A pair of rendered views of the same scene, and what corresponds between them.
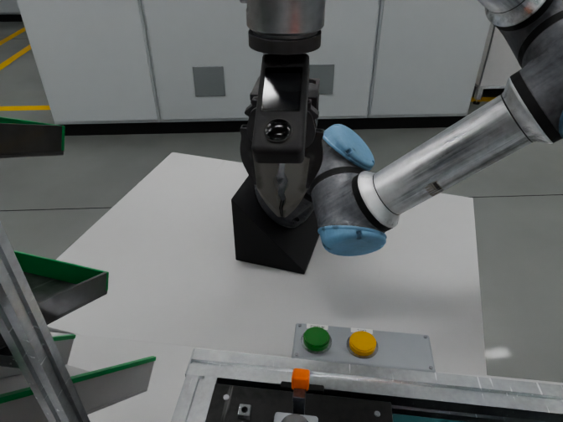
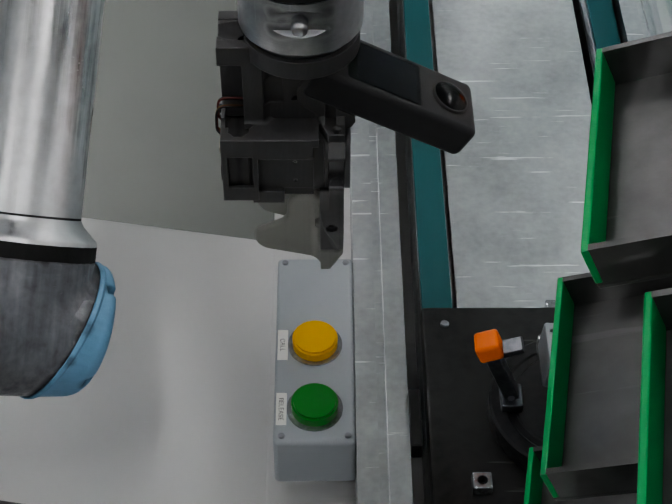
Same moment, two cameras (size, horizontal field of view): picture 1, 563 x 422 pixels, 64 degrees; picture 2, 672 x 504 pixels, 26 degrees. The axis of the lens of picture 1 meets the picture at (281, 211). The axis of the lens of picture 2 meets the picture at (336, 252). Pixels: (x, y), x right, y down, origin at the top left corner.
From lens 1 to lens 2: 0.97 m
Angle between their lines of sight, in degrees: 69
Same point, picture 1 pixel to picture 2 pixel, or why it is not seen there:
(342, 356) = (341, 371)
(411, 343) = (301, 281)
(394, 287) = not seen: hidden behind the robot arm
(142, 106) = not seen: outside the picture
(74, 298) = not seen: hidden behind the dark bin
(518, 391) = (369, 176)
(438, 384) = (372, 258)
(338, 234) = (103, 329)
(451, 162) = (91, 61)
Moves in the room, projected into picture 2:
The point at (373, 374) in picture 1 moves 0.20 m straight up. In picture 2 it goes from (370, 332) to (374, 171)
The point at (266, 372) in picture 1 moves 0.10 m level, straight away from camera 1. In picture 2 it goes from (391, 476) to (270, 495)
